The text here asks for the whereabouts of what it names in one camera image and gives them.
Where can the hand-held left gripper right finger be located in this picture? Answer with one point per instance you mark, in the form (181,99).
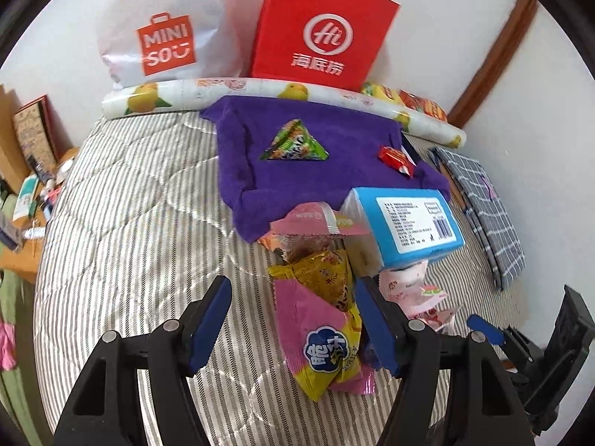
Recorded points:
(376,330)

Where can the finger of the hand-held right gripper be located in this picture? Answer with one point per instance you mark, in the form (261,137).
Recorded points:
(483,329)

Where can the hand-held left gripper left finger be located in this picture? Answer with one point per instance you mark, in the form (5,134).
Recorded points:
(211,330)

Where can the white pink printed candy packet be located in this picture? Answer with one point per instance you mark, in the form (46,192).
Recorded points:
(404,283)

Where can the pink and yellow snack packet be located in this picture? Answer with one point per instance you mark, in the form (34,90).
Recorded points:
(320,334)

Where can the yellow triangular snack packet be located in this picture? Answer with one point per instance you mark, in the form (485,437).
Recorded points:
(320,274)

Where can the blue tissue box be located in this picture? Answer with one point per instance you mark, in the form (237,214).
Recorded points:
(409,223)

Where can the blue plaid cloth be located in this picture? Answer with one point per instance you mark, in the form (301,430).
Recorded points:
(488,204)

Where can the pink clear-bottom snack packet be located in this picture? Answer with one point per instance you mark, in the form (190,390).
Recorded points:
(309,218)

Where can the striped grey quilt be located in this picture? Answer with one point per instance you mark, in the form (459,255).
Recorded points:
(139,218)

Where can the small red candy packet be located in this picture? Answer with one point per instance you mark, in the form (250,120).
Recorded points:
(393,157)

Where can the purple towel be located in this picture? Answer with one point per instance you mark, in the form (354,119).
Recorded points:
(353,139)

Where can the green triangular snack packet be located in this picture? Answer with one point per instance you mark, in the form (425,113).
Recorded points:
(293,144)

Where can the wooden desk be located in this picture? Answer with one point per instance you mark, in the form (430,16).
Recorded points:
(18,260)

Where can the red snack bag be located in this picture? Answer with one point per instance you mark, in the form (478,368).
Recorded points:
(423,104)

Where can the yellow snack bag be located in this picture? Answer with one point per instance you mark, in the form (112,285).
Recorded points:
(379,93)

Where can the rolled lemon-print table cover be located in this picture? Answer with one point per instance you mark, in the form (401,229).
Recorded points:
(209,90)

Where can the patterned book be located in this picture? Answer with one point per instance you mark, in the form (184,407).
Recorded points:
(32,130)

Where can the brown wooden door trim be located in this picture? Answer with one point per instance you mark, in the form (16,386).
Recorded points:
(497,51)

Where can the white plastic shopping bag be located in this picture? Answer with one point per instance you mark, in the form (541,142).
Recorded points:
(186,0)

